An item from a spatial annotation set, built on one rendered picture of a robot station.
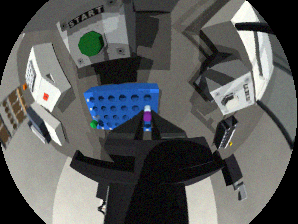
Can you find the blue tube rack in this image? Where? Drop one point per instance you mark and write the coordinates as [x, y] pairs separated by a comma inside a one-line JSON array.
[[98, 99]]

